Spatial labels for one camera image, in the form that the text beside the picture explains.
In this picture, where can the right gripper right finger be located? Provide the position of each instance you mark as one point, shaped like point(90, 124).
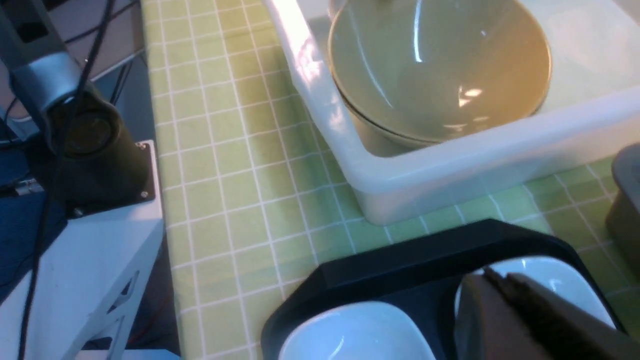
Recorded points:
point(564, 330)

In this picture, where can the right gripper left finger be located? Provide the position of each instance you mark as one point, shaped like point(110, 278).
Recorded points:
point(487, 328)

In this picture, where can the white square dish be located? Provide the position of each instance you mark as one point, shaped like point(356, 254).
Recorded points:
point(366, 330)
point(553, 274)

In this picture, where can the tan noodle bowl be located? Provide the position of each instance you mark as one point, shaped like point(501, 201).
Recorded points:
point(429, 71)

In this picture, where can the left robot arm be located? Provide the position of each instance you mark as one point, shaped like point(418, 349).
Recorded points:
point(84, 157)

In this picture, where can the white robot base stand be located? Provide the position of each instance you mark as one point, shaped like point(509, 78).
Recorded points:
point(91, 281)

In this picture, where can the tan bowl in tub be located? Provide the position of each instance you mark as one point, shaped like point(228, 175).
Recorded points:
point(477, 141)

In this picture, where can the black serving tray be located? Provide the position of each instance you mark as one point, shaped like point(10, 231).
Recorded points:
point(419, 276)

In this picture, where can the grey plastic bin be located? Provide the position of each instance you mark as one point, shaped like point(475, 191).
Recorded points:
point(623, 218)

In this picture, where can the large white plastic tub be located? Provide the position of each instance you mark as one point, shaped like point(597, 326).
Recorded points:
point(591, 112)

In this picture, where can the green checkered tablecloth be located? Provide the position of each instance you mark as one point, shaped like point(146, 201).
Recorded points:
point(254, 199)

